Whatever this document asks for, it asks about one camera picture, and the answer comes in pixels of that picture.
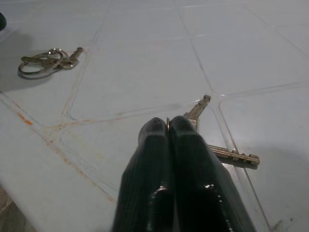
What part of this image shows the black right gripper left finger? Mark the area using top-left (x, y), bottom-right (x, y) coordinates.
top-left (111, 117), bottom-right (175, 232)

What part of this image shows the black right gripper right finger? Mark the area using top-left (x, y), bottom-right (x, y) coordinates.
top-left (169, 115), bottom-right (257, 232)

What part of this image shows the brass key bunch with ring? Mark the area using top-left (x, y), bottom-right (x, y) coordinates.
top-left (165, 94), bottom-right (261, 170)

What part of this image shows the silver key bunch with rings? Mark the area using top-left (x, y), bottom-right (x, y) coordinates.
top-left (17, 46), bottom-right (84, 75)

